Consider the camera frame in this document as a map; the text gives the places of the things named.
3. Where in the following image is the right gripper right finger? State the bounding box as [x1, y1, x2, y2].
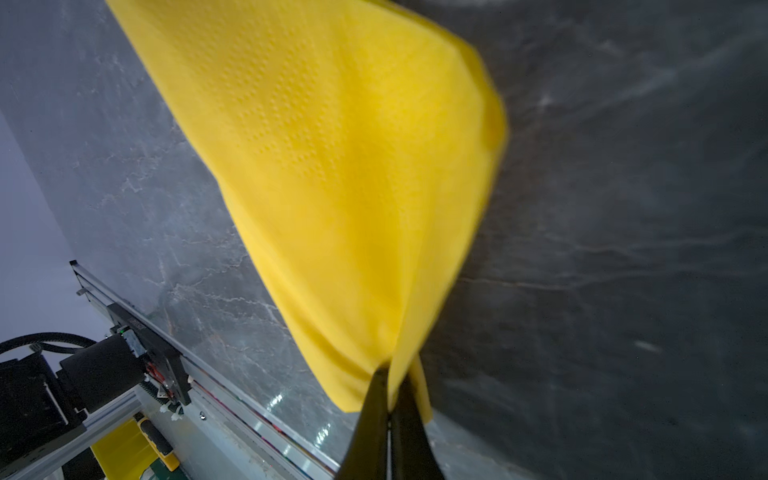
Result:
[390, 377, 445, 480]

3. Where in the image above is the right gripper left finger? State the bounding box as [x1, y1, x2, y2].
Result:
[335, 367, 389, 480]

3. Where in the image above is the yellow paper napkin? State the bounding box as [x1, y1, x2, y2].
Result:
[109, 1, 508, 421]

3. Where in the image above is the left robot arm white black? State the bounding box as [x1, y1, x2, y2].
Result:
[1, 332, 145, 478]

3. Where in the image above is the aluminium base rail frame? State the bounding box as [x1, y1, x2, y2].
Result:
[0, 259, 343, 480]

